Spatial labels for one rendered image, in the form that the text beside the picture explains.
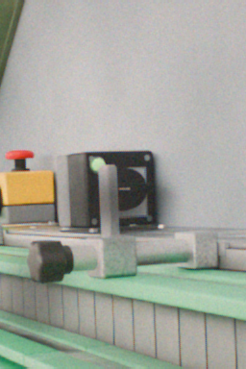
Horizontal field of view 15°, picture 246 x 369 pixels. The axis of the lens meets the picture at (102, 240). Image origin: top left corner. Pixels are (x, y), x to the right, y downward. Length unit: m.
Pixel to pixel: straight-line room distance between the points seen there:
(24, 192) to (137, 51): 0.29
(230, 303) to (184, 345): 0.22
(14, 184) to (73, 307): 0.37
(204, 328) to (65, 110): 0.60
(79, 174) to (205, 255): 0.35
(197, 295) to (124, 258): 0.11
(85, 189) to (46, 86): 0.35
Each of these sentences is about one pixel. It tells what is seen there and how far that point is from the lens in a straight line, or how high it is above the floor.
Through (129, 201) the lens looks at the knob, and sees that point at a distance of 0.92.
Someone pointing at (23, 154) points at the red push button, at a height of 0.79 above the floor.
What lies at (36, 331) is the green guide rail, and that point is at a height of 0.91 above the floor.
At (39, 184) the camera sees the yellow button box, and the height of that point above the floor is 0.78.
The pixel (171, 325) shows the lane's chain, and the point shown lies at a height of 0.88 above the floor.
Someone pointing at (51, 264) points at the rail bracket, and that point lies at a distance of 0.56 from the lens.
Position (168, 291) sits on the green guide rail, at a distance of 0.51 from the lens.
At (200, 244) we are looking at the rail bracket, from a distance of 0.61.
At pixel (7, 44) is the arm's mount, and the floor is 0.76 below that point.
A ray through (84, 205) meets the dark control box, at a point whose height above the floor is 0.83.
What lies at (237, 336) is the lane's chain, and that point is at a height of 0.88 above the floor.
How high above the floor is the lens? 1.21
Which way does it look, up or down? 25 degrees down
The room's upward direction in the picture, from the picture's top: 94 degrees counter-clockwise
